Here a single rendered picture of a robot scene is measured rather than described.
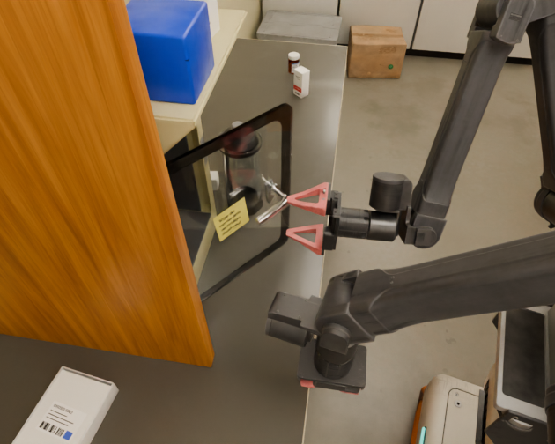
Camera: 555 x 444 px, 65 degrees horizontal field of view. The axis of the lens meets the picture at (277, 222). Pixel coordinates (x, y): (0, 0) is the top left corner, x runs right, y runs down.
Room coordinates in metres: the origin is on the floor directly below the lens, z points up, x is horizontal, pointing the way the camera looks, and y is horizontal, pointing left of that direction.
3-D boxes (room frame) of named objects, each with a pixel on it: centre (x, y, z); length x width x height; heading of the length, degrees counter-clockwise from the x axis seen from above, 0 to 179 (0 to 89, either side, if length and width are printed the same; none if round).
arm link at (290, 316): (0.29, -0.04, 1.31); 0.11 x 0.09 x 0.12; 70
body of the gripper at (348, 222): (0.54, -0.13, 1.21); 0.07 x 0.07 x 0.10; 82
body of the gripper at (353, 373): (0.27, -0.08, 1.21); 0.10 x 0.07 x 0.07; 81
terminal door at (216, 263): (0.57, 0.09, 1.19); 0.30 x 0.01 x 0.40; 131
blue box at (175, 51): (0.53, 0.15, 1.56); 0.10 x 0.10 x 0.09; 81
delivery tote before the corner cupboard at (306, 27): (3.31, -0.17, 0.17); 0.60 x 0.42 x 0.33; 79
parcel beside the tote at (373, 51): (3.24, -0.76, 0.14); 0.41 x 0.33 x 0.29; 87
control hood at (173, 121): (0.61, 0.13, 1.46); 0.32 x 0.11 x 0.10; 171
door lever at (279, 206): (0.60, 0.01, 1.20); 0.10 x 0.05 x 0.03; 131
